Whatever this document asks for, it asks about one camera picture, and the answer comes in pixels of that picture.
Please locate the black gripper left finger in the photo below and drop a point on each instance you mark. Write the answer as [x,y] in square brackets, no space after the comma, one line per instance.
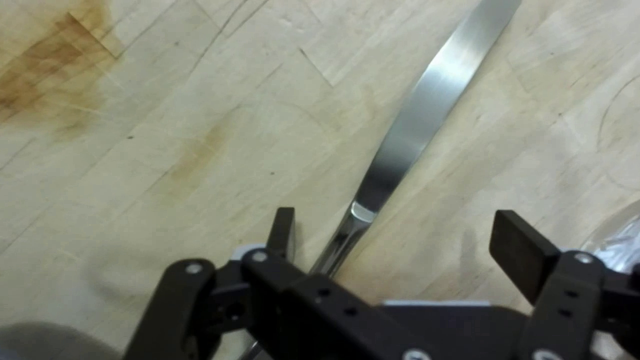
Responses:
[197,305]

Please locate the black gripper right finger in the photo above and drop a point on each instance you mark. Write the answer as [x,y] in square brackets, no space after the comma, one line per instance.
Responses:
[572,294]

